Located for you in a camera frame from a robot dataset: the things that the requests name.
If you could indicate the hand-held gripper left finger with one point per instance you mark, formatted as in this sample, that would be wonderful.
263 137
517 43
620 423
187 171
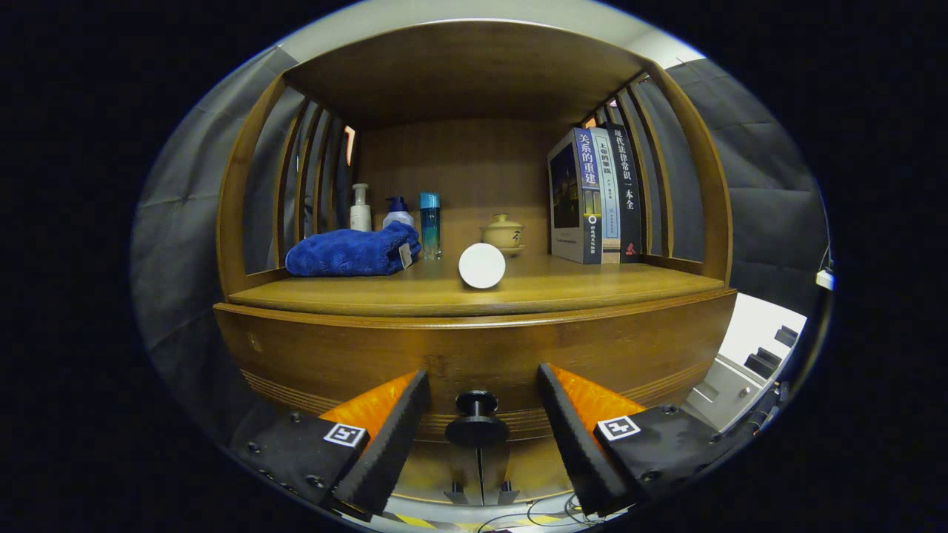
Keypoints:
396 444

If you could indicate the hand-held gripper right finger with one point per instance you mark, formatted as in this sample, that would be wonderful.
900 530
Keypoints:
574 444

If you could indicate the wooden drawer with black knob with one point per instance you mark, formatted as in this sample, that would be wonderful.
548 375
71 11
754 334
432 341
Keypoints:
355 355

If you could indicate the white tube with green end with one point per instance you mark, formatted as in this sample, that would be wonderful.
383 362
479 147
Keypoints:
481 266

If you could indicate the wooden countertop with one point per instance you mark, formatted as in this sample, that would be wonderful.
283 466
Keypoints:
415 285

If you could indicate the white side cabinet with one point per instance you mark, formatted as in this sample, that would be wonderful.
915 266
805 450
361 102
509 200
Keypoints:
748 333

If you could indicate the wooden cabinet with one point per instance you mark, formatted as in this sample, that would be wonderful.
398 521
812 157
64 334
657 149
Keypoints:
459 170

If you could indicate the blue folded towel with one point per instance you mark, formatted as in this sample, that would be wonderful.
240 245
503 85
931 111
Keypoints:
348 252

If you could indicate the clear blue bottle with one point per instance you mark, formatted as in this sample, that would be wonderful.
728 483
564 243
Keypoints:
429 226

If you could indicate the beige lidded teacup with saucer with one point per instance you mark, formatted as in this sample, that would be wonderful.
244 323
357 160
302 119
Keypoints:
502 233

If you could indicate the white bottle with blue cap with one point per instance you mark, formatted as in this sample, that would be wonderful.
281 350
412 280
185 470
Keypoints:
398 217

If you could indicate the white pump bottle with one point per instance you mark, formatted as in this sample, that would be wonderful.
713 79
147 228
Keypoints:
361 216

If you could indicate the book with pale spine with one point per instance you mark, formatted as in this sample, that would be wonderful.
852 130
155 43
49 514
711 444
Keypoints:
611 215

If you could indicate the book with black spine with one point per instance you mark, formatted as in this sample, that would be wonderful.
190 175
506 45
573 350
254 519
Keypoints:
628 200

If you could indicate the book with blue spine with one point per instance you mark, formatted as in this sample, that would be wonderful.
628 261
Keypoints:
566 192

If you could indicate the black backdrop cloth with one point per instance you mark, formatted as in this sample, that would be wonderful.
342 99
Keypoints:
178 244

